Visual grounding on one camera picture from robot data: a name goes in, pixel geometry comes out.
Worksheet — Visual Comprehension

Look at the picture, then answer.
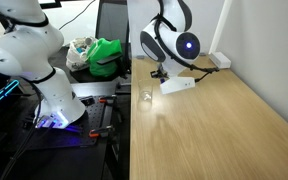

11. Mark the white vertical post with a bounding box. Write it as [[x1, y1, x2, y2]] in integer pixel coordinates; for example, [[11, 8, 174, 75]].
[[208, 0, 234, 55]]

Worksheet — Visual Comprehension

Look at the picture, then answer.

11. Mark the white partition panel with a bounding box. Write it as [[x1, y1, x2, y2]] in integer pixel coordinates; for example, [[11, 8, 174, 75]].
[[127, 0, 226, 58]]

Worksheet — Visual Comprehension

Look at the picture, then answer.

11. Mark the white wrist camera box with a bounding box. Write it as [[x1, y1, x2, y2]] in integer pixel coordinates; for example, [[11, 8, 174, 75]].
[[159, 76, 196, 96]]

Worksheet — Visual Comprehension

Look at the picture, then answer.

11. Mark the cyan light strip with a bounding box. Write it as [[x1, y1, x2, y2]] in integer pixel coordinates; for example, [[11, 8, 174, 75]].
[[0, 78, 21, 115]]

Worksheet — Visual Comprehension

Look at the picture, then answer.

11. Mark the green plastic bag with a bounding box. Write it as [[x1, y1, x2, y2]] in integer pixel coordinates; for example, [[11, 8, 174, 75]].
[[86, 37, 124, 79]]

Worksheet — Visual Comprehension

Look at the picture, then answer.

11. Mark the black office chair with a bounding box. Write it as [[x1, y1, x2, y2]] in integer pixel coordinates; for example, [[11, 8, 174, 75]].
[[94, 0, 132, 84]]

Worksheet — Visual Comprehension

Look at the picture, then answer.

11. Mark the orange black clamp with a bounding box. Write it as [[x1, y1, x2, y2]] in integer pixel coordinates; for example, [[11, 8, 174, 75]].
[[88, 124, 115, 139], [98, 94, 119, 105]]

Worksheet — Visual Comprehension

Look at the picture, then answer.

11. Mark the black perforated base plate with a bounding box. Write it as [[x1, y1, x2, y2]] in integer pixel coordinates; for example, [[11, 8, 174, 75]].
[[15, 94, 120, 150]]

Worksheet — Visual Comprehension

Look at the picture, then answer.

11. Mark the white plastic bag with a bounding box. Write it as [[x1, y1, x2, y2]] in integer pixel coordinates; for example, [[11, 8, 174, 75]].
[[65, 36, 99, 73]]

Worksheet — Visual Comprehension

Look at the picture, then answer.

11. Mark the white adapter box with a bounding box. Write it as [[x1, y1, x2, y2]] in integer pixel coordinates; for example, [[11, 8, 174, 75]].
[[208, 51, 233, 70]]

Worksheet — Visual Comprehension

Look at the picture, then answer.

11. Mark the clear glass cup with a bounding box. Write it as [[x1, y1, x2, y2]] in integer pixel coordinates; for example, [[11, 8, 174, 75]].
[[137, 79, 154, 113]]

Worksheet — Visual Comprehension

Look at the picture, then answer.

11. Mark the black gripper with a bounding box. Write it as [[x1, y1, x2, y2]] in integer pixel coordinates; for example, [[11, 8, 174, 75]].
[[150, 64, 168, 79]]

